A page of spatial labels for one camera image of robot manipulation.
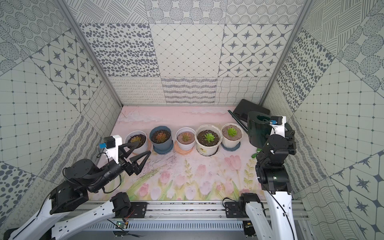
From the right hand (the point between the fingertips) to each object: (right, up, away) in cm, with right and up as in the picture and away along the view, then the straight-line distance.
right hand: (292, 134), depth 59 cm
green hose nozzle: (+1, -14, +35) cm, 38 cm away
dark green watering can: (-9, +3, +10) cm, 14 cm away
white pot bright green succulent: (-17, -3, +32) cm, 36 cm away
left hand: (-59, -4, -4) cm, 60 cm away
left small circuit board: (-75, -45, +12) cm, 88 cm away
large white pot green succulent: (-32, -5, +30) cm, 44 cm away
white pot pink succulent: (-45, -5, +30) cm, 55 cm away
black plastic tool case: (0, +16, +59) cm, 61 cm away
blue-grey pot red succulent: (-60, -7, +31) cm, 68 cm away
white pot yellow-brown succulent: (-77, -5, +34) cm, 84 cm away
